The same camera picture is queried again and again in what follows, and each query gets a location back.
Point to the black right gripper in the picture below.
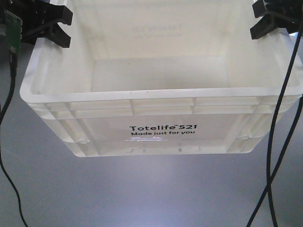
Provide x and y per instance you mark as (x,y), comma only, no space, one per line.
(276,14)

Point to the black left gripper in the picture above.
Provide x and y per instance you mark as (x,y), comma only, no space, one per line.
(36,15)

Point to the green circuit board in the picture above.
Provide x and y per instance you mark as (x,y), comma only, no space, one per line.
(13,32)

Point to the white plastic Totelife crate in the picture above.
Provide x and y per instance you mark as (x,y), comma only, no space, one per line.
(158,77)

